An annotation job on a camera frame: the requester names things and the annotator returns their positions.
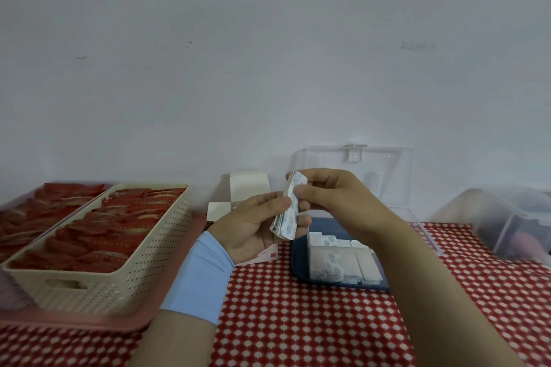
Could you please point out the person's right hand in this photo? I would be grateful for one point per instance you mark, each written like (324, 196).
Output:
(344, 201)

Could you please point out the person's left hand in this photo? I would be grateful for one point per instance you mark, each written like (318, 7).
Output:
(247, 229)

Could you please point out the person's right thumb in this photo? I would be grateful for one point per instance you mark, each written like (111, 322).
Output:
(310, 194)

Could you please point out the person's left thumb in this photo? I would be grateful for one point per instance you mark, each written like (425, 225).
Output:
(269, 204)

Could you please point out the bundle of white plaster strips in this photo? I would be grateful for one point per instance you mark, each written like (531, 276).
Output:
(289, 216)

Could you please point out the person's left forearm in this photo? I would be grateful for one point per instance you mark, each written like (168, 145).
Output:
(180, 341)

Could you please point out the person's right forearm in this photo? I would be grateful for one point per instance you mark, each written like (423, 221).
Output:
(434, 293)

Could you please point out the white open cardboard carton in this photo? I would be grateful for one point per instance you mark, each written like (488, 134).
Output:
(247, 184)

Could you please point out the clear box with blue base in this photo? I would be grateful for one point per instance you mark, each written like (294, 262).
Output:
(344, 160)

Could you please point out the stack of white wrapped plasters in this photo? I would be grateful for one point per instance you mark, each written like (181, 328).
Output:
(344, 263)

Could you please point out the light blue wristband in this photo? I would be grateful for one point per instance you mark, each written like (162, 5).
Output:
(200, 276)

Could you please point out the pink plastic tray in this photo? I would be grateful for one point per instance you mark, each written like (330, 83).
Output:
(172, 267)

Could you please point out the red white checked tablecloth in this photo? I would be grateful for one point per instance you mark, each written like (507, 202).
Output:
(301, 328)

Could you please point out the cream perforated plastic basket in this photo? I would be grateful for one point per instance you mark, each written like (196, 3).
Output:
(129, 276)

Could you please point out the row of red packets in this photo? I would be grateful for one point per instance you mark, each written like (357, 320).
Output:
(103, 233)

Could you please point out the clear plastic storage container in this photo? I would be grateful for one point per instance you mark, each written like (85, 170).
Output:
(508, 224)

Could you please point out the pile of red sachets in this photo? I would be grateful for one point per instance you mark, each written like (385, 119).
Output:
(34, 212)

